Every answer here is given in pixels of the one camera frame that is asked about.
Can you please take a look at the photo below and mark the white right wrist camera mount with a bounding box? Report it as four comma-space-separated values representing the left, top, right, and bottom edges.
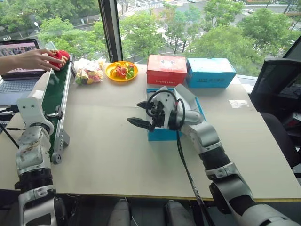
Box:
150, 86, 177, 130

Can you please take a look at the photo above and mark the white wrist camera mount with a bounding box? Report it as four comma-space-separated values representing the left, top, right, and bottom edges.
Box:
150, 86, 177, 130
16, 96, 55, 137

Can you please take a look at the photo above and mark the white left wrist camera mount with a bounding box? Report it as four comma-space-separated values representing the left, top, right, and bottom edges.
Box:
16, 96, 55, 137

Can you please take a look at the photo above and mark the red toy fries pack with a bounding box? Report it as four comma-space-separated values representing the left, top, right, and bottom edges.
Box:
48, 49, 71, 71

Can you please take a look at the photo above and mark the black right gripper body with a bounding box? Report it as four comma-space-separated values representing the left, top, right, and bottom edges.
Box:
147, 100, 166, 131

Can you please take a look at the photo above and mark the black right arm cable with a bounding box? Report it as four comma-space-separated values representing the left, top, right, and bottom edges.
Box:
147, 89, 216, 226

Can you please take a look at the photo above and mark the closed red shoebox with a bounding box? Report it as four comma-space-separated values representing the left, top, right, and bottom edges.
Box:
146, 54, 188, 85

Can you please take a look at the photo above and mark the green conveyor belt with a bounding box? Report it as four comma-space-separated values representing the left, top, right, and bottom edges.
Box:
41, 55, 76, 165

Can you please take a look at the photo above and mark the grey rounded shape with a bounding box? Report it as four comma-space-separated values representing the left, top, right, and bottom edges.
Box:
108, 199, 131, 226
164, 200, 196, 226

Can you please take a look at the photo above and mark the yellow plate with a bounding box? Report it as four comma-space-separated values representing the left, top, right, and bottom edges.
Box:
105, 61, 139, 82

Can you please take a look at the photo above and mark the clear tape patch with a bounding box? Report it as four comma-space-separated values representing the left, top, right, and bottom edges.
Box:
229, 99, 250, 109

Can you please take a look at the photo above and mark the black office chair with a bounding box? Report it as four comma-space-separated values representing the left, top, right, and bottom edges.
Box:
249, 57, 301, 176

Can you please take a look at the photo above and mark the grey laptop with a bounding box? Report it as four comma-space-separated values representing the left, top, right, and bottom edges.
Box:
0, 39, 48, 107

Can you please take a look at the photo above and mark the black conveyor clamp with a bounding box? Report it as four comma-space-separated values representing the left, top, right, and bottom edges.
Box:
46, 105, 63, 121

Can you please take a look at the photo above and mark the open blue shoebox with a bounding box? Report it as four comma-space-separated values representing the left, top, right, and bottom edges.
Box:
146, 83, 207, 142

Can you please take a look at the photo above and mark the black window frame post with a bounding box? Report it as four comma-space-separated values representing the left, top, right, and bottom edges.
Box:
98, 0, 124, 63

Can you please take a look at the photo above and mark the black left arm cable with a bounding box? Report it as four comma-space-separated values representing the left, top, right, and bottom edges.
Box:
0, 122, 26, 149

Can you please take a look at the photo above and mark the person's bare hand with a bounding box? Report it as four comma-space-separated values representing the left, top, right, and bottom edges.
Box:
16, 48, 62, 72

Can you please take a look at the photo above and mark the closed blue shoebox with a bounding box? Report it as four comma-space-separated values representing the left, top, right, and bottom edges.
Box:
186, 57, 237, 89

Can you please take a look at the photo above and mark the clear bag of toy fruits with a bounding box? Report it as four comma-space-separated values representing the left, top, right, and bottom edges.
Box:
74, 60, 106, 86

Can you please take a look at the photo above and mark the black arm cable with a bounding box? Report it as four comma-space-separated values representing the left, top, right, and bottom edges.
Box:
147, 89, 216, 226
0, 122, 26, 149

